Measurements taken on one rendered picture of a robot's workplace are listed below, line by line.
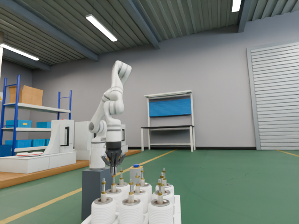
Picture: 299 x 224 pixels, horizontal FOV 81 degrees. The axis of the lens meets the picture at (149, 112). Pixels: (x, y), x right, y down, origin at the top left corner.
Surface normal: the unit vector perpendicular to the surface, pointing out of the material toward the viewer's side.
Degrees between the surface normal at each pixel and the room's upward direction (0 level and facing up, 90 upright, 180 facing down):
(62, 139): 90
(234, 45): 90
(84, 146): 90
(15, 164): 90
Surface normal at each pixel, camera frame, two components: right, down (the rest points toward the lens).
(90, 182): -0.36, -0.11
